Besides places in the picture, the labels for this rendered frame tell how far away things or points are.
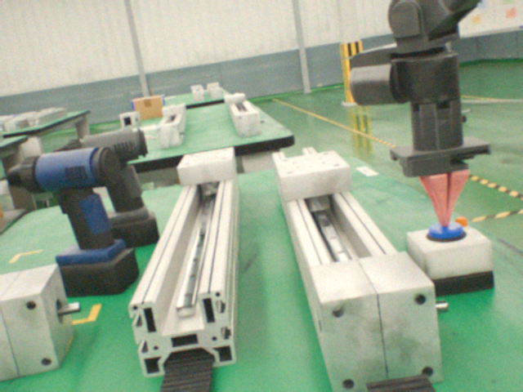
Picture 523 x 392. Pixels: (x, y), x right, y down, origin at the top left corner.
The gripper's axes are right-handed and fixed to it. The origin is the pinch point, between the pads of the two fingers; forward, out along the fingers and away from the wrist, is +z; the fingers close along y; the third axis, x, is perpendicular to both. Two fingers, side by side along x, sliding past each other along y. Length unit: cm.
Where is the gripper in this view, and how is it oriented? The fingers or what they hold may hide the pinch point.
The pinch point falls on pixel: (443, 218)
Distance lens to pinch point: 74.4
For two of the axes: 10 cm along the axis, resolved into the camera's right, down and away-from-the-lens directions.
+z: 1.5, 9.6, 2.4
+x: 0.3, 2.4, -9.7
